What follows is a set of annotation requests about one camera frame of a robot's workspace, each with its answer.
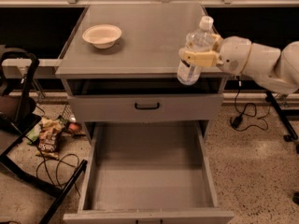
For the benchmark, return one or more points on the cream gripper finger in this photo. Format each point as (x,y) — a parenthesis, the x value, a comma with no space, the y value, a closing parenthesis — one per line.
(201,59)
(217,41)

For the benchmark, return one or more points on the black power adapter with cable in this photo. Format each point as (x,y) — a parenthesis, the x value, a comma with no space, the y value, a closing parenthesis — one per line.
(248,110)

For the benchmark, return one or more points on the closed grey top drawer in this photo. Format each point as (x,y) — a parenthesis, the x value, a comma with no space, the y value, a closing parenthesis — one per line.
(121,108)

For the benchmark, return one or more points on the red apple on floor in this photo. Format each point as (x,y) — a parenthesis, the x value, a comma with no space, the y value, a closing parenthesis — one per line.
(74,127)

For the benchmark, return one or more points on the black chair frame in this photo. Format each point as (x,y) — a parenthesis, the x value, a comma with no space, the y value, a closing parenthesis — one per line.
(17,120)

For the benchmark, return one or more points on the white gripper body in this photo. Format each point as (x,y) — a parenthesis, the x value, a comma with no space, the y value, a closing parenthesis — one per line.
(234,55)

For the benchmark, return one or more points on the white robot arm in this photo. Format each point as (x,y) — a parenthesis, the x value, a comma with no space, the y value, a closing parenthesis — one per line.
(271,68)

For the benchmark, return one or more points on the black stand leg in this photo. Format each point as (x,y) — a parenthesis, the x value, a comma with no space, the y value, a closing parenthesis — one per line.
(285,115)

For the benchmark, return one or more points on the open grey middle drawer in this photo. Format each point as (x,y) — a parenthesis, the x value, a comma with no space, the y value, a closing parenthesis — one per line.
(148,173)

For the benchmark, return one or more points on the grey drawer cabinet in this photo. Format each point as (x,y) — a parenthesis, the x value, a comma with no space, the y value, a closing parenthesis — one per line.
(143,62)

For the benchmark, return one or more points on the chip snack bag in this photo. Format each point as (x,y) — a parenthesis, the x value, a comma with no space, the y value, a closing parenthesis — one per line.
(49,139)

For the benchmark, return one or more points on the clear plastic water bottle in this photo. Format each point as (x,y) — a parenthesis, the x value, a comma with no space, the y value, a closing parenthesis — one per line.
(200,40)

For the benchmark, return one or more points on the black drawer handle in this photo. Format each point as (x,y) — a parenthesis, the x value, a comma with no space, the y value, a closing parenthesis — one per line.
(147,107)

